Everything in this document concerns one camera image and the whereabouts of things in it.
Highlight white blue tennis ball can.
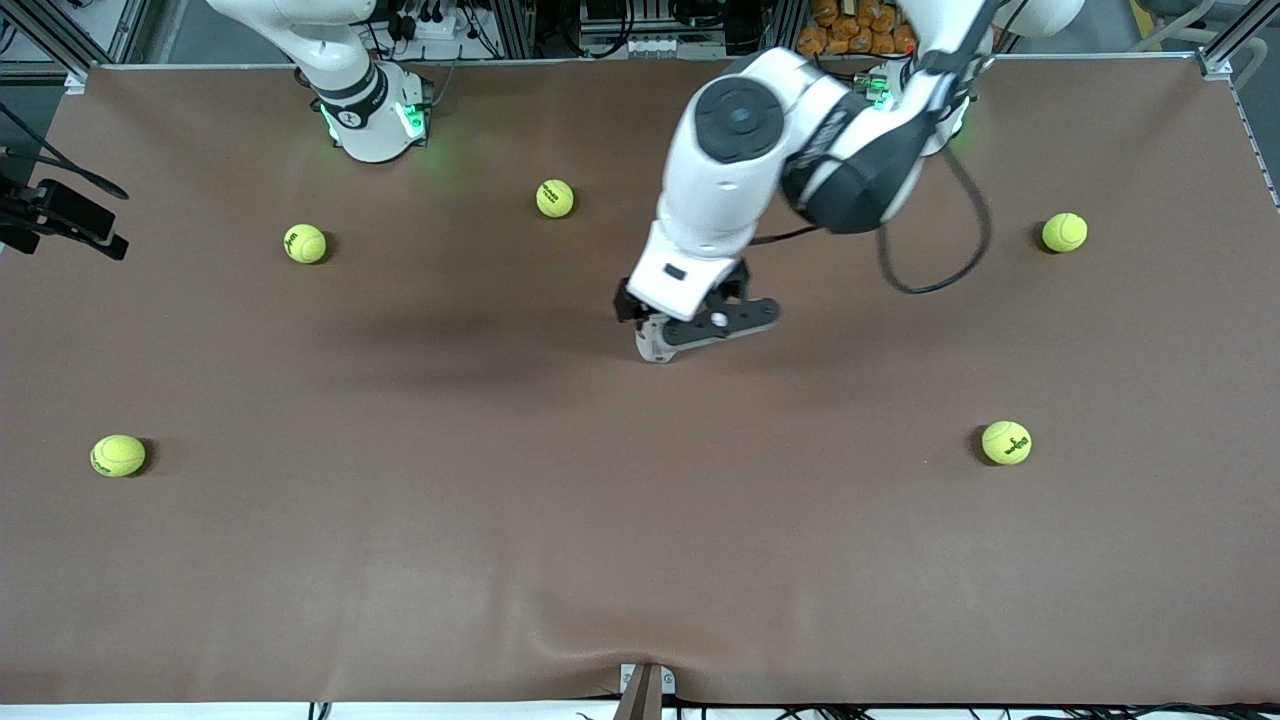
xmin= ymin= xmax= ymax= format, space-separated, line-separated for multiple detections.
xmin=636 ymin=318 xmax=683 ymax=365

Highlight brown table mat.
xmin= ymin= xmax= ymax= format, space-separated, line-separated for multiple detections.
xmin=0 ymin=55 xmax=1280 ymax=707

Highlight orange bagged items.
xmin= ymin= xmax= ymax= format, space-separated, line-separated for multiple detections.
xmin=797 ymin=0 xmax=916 ymax=57

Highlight white power strip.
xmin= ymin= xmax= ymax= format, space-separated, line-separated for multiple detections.
xmin=385 ymin=0 xmax=483 ymax=43

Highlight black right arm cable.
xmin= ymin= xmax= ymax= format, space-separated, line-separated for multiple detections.
xmin=0 ymin=100 xmax=129 ymax=201

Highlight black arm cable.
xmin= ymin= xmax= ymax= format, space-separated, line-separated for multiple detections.
xmin=0 ymin=100 xmax=129 ymax=201
xmin=750 ymin=150 xmax=994 ymax=297

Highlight aluminium frame profile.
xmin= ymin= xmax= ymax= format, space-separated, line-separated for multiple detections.
xmin=0 ymin=0 xmax=151 ymax=93
xmin=1195 ymin=0 xmax=1280 ymax=83

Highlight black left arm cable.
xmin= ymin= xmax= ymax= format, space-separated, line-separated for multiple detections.
xmin=750 ymin=150 xmax=994 ymax=297

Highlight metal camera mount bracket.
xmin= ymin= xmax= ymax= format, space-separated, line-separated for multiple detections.
xmin=613 ymin=662 xmax=677 ymax=720

